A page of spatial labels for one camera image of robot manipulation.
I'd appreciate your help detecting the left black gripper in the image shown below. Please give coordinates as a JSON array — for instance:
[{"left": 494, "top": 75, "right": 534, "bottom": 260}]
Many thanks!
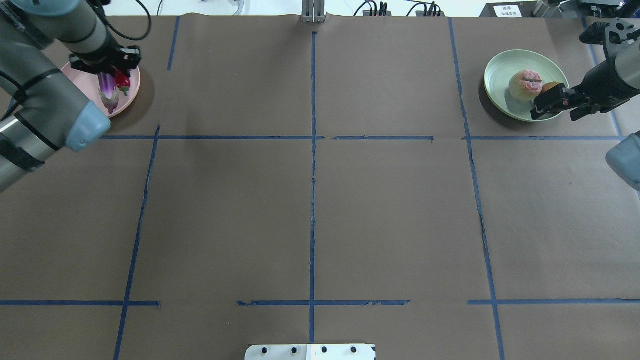
[{"left": 69, "top": 46, "right": 142, "bottom": 76}]

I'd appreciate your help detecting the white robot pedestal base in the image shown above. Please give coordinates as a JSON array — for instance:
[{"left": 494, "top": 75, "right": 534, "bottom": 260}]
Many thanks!
[{"left": 244, "top": 343, "right": 377, "bottom": 360}]

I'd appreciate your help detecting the pink yellow peach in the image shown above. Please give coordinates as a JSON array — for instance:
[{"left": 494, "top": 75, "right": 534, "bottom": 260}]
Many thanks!
[{"left": 507, "top": 69, "right": 544, "bottom": 102}]

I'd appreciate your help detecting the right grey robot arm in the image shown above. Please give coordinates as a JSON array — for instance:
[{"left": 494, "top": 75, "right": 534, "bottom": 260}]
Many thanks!
[{"left": 530, "top": 18, "right": 640, "bottom": 122}]

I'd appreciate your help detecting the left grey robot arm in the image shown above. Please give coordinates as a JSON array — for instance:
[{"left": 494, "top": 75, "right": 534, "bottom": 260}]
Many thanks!
[{"left": 0, "top": 0, "right": 142, "bottom": 191}]

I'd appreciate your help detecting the green plate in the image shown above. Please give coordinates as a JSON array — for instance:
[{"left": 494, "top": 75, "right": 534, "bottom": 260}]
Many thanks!
[{"left": 483, "top": 49, "right": 569, "bottom": 122}]

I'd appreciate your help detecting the pink plate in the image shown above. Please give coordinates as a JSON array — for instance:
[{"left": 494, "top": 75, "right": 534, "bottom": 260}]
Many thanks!
[{"left": 61, "top": 63, "right": 141, "bottom": 119}]

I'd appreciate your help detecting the red chili pepper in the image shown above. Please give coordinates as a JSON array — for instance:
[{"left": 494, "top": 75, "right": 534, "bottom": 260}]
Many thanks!
[{"left": 114, "top": 68, "right": 131, "bottom": 97}]

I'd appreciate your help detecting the red yellow pomegranate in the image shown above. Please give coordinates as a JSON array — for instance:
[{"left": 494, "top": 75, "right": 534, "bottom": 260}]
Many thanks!
[{"left": 541, "top": 81, "right": 560, "bottom": 94}]

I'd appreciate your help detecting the aluminium frame post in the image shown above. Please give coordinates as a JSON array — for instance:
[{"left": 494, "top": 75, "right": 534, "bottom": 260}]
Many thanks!
[{"left": 301, "top": 0, "right": 327, "bottom": 24}]

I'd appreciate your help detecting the purple eggplant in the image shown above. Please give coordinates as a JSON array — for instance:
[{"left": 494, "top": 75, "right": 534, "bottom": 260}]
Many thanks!
[{"left": 97, "top": 72, "right": 119, "bottom": 115}]

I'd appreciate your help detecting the white label sign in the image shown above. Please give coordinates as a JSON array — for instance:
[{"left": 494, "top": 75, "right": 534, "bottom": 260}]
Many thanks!
[{"left": 493, "top": 4, "right": 522, "bottom": 18}]

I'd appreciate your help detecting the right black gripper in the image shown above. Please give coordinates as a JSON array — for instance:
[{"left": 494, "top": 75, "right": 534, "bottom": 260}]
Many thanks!
[{"left": 530, "top": 83, "right": 601, "bottom": 122}]

